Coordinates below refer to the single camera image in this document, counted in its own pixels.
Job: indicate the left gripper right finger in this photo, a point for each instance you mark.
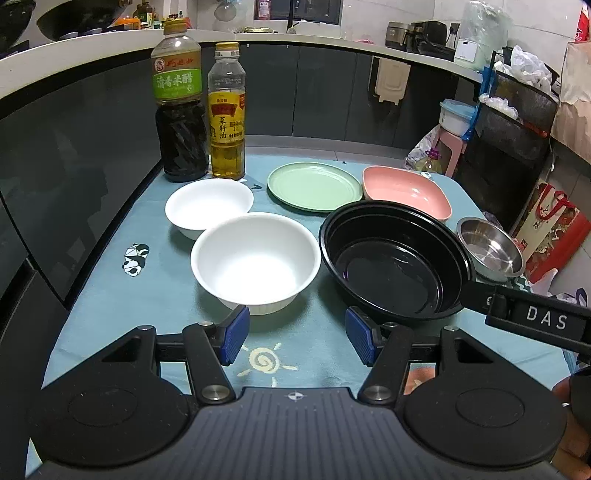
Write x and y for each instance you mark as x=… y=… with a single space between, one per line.
x=386 y=349

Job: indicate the large white bowl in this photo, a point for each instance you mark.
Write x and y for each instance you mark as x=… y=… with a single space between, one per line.
x=258 y=260

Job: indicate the large cooking oil jug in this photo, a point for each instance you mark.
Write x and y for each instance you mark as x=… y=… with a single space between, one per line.
x=431 y=163

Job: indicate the green round plate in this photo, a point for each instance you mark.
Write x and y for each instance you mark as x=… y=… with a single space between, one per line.
x=313 y=186

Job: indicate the pink squarish bowl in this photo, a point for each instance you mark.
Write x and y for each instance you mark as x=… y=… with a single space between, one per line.
x=384 y=183

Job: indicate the stainless steel bowl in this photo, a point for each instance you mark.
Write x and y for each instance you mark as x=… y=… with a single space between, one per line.
x=495 y=255

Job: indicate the white lidded container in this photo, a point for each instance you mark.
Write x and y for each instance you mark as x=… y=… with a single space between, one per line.
x=456 y=116

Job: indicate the black round plastic bowl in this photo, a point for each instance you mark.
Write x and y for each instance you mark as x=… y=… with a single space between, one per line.
x=395 y=262

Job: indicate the black storage rack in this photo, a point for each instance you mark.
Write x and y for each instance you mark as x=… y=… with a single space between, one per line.
x=509 y=144

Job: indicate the small white bowl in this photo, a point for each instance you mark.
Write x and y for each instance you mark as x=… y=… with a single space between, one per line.
x=204 y=204

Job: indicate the white rice cooker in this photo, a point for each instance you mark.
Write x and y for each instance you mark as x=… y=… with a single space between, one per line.
x=484 y=29

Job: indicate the dark vinegar bottle green label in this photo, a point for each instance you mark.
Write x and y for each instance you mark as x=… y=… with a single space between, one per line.
x=177 y=89

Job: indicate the yellow oil bottle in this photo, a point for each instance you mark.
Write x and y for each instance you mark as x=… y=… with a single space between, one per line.
x=226 y=112

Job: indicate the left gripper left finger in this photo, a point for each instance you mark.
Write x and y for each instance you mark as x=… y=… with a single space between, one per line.
x=209 y=347

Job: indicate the pink plastic stool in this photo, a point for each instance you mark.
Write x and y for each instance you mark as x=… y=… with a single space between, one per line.
x=455 y=144

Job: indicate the light blue tablecloth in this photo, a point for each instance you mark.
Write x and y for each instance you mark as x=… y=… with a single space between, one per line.
x=308 y=336

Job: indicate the person's hand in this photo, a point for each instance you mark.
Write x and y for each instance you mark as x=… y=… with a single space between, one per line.
x=572 y=453

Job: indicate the red gift bag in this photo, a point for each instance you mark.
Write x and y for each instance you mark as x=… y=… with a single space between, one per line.
x=550 y=231

